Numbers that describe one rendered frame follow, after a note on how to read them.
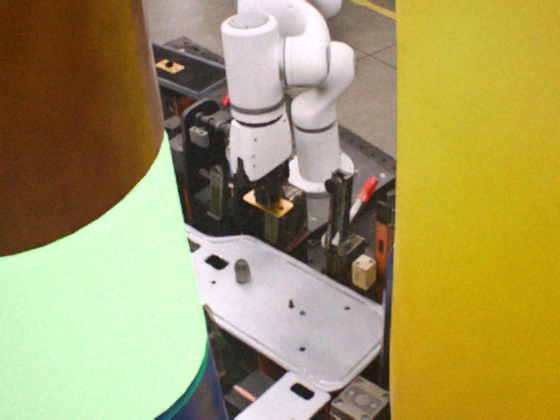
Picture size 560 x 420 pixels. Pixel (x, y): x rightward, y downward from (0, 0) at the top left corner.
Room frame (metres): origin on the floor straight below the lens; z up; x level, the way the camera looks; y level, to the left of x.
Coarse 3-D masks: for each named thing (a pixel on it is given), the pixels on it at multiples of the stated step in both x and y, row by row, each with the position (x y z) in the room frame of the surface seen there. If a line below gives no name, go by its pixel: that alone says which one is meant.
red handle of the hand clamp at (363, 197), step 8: (368, 184) 1.14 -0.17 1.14; (376, 184) 1.14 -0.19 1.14; (360, 192) 1.14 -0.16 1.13; (368, 192) 1.13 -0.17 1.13; (360, 200) 1.12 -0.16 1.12; (352, 208) 1.11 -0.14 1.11; (360, 208) 1.11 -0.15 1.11; (352, 216) 1.10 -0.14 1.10; (352, 224) 1.09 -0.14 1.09; (336, 240) 1.07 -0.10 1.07
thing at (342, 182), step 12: (336, 180) 1.07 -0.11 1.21; (348, 180) 1.07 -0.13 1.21; (336, 192) 1.06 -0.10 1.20; (348, 192) 1.07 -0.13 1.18; (336, 204) 1.08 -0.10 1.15; (348, 204) 1.07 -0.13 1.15; (336, 216) 1.08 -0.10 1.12; (348, 216) 1.07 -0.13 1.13; (336, 228) 1.07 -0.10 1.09; (348, 228) 1.07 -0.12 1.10
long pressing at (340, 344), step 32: (192, 256) 1.14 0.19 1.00; (224, 256) 1.13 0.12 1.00; (256, 256) 1.12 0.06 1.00; (288, 256) 1.11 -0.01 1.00; (224, 288) 1.04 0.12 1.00; (256, 288) 1.03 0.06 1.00; (288, 288) 1.02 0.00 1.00; (320, 288) 1.01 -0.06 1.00; (224, 320) 0.95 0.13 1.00; (256, 320) 0.94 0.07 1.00; (288, 320) 0.93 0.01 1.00; (320, 320) 0.93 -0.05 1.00; (352, 320) 0.92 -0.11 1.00; (288, 352) 0.85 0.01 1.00; (320, 352) 0.85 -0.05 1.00; (352, 352) 0.84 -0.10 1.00; (320, 384) 0.77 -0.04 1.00
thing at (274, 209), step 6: (252, 192) 1.01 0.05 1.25; (246, 198) 0.99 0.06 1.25; (252, 198) 0.99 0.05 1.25; (258, 204) 0.97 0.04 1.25; (276, 204) 0.97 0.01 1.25; (282, 204) 0.97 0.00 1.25; (288, 204) 0.97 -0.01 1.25; (270, 210) 0.95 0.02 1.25; (276, 210) 0.95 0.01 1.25; (282, 210) 0.95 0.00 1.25; (288, 210) 0.95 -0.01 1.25
